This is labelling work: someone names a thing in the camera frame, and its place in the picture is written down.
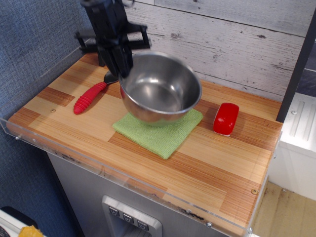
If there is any dark grey post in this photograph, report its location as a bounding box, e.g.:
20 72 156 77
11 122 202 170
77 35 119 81
276 10 316 122
97 49 106 67

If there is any dark grey left post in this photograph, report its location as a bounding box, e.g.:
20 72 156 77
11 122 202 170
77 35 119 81
97 49 106 67

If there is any yellow object at corner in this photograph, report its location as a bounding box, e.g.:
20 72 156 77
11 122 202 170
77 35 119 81
18 226 44 237

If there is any red plastic toy block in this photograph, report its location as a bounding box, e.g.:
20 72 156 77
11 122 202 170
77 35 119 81
213 103 239 137

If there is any stainless steel pot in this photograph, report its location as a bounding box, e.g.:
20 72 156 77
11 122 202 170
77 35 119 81
119 51 202 126

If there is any white grooved side counter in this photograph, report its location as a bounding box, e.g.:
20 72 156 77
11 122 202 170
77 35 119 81
268 93 316 200

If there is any green cloth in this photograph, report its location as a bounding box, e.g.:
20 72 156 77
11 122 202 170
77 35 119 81
113 109 203 159

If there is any red handled metal spoon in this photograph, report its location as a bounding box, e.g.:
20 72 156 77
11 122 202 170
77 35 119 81
73 72 119 115

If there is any clear acrylic table guard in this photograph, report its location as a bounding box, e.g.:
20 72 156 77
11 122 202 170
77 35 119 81
0 53 282 237

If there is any dark grey right post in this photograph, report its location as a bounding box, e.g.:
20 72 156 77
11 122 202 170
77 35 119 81
276 10 316 122

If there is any silver toy fridge cabinet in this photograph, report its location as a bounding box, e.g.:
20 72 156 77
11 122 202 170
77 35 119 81
48 154 252 237

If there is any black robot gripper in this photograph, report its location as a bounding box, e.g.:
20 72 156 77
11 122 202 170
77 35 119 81
76 0 151 78

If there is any silver dispenser button panel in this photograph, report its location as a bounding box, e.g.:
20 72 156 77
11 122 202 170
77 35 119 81
102 195 163 237

